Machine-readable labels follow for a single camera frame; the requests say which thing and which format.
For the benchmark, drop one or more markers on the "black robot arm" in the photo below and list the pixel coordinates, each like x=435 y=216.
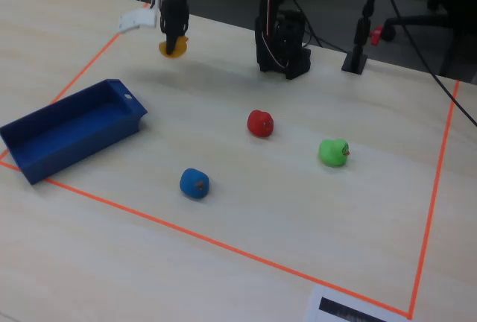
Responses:
x=283 y=42

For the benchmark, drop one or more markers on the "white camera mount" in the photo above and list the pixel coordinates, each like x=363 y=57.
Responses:
x=136 y=19

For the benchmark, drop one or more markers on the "blue rubber duck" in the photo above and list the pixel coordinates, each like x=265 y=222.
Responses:
x=192 y=184

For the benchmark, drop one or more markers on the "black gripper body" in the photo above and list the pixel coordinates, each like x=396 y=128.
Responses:
x=172 y=23

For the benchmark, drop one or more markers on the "green rubber duck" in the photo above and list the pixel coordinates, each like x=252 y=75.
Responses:
x=329 y=154

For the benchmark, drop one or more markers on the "orange tape line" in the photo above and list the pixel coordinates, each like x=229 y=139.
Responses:
x=434 y=195
x=87 y=65
x=208 y=238

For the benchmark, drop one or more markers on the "black office chair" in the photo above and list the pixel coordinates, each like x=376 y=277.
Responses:
x=421 y=20

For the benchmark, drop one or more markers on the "red clamp knob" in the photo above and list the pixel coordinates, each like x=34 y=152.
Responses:
x=376 y=36

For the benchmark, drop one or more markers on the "yellow rubber duck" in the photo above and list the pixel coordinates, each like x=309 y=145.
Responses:
x=180 y=48

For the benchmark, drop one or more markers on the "white paper with black print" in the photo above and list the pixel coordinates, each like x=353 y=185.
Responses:
x=316 y=299

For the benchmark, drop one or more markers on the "blue plastic box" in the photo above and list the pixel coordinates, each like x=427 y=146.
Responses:
x=74 y=130

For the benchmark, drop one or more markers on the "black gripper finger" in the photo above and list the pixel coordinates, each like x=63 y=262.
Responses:
x=171 y=44

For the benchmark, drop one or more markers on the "red rubber duck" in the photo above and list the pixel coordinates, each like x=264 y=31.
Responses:
x=259 y=124

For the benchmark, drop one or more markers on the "black camera stand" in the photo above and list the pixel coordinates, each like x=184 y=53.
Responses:
x=359 y=35

